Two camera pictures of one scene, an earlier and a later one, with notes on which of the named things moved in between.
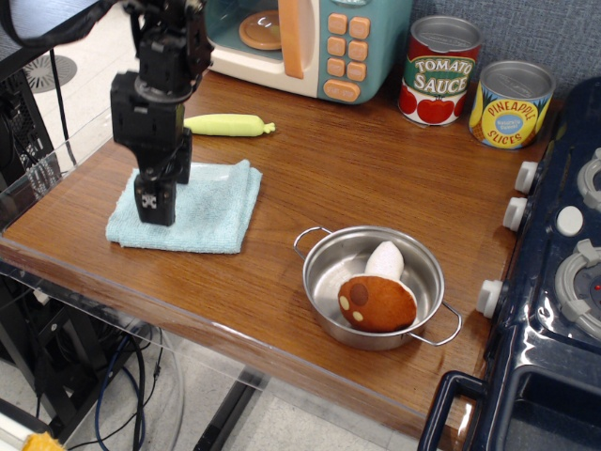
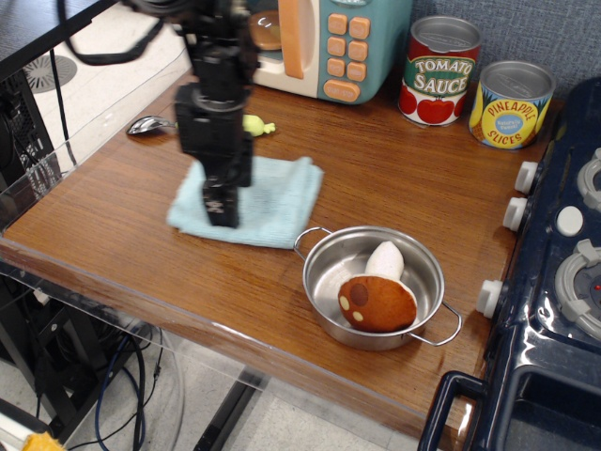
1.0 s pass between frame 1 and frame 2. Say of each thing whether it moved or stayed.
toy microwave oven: stayed
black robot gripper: moved
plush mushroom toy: stayed
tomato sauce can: stayed
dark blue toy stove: stayed
